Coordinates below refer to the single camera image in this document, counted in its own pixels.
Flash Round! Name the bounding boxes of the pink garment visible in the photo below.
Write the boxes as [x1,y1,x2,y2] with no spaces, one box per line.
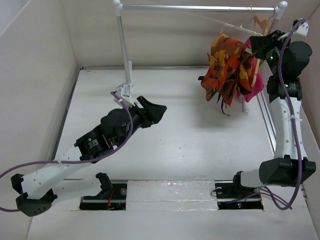
[243,37,265,103]

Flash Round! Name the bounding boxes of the wooden hanger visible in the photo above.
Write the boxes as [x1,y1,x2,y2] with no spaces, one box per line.
[251,15,273,88]

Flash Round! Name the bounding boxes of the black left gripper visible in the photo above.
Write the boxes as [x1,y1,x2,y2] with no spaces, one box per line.
[116,97,166,148]

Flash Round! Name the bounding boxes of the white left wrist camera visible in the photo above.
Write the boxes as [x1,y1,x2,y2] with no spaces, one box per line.
[113,83,135,107]

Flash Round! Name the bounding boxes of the white metal clothes rack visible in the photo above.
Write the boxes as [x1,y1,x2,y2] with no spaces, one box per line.
[112,0,289,115]

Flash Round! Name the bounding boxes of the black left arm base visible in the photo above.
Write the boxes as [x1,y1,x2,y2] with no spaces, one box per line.
[79,172,128,211]

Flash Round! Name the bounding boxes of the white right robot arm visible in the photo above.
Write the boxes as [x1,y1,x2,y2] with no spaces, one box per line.
[231,30,316,197]

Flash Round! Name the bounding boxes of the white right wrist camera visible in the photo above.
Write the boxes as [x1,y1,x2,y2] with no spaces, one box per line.
[292,18,309,38]

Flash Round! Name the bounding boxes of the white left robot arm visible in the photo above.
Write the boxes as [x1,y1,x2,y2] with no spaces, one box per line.
[10,96,167,217]

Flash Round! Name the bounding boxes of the white plastic hanger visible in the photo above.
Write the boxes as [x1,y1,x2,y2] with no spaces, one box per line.
[219,4,265,55]

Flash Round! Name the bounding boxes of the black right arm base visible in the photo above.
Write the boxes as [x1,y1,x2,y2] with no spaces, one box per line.
[211,174,264,210]

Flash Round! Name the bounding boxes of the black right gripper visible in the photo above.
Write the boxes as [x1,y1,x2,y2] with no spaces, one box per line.
[251,29,293,76]

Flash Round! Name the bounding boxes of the orange camouflage trousers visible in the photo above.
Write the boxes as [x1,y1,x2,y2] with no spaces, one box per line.
[200,33,255,106]

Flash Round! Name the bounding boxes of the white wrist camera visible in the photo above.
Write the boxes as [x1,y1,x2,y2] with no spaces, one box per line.
[113,83,135,107]
[292,18,309,38]

